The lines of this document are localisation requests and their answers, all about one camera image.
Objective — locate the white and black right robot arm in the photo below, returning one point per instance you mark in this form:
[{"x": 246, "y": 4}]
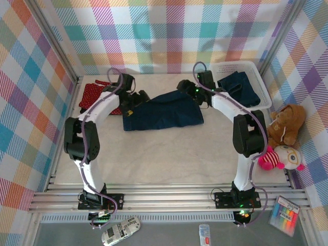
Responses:
[{"x": 244, "y": 174}]

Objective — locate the aluminium table side rail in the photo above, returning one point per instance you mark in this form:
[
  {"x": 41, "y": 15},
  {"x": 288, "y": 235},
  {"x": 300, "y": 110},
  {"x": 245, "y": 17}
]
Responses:
[{"x": 68, "y": 115}]

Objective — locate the aluminium frame post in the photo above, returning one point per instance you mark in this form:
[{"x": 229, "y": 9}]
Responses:
[
  {"x": 57, "y": 42},
  {"x": 279, "y": 38}
]

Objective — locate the black controller board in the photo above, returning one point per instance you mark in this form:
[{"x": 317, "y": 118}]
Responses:
[
  {"x": 101, "y": 219},
  {"x": 242, "y": 216}
]

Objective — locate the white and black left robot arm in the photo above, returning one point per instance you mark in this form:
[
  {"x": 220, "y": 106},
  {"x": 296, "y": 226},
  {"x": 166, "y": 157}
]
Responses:
[{"x": 102, "y": 105}]

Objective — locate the white plastic laundry basket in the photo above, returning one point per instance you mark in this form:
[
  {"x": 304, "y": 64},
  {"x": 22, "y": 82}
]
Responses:
[{"x": 230, "y": 68}]

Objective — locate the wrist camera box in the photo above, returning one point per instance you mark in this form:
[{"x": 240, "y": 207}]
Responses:
[
  {"x": 126, "y": 81},
  {"x": 205, "y": 79}
]

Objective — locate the white and pink owl plush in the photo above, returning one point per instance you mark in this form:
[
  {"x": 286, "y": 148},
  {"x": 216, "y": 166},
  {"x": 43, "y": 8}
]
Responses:
[{"x": 289, "y": 157}]

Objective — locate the brown teddy bear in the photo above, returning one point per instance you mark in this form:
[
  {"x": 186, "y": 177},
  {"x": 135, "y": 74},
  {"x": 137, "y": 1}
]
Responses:
[{"x": 287, "y": 123}]

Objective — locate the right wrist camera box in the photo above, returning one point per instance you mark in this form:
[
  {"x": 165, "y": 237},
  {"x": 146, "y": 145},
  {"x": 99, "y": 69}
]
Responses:
[{"x": 205, "y": 79}]

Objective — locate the dark blue denim skirt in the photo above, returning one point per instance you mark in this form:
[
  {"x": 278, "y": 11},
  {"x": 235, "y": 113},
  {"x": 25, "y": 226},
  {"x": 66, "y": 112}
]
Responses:
[
  {"x": 164, "y": 112},
  {"x": 243, "y": 89}
]

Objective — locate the small clear plastic box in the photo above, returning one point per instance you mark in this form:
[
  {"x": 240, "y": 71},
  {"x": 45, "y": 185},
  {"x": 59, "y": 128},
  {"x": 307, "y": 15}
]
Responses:
[{"x": 204, "y": 234}]

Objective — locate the newspaper print pouch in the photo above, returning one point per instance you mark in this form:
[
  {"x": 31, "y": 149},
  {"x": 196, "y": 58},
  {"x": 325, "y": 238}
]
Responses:
[{"x": 120, "y": 229}]

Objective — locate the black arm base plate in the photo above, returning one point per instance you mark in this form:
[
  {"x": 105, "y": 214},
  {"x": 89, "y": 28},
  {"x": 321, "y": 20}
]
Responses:
[
  {"x": 115, "y": 201},
  {"x": 223, "y": 200}
]

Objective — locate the colourful marker set case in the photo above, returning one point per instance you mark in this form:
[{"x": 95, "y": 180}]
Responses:
[{"x": 284, "y": 215}]

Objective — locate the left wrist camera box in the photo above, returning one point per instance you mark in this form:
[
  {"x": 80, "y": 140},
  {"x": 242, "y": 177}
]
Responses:
[{"x": 126, "y": 81}]

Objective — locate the aluminium extrusion rail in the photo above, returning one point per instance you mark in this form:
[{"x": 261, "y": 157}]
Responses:
[
  {"x": 166, "y": 207},
  {"x": 166, "y": 196},
  {"x": 166, "y": 187}
]

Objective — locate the red polka dot skirt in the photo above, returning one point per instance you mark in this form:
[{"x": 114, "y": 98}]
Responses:
[{"x": 88, "y": 94}]

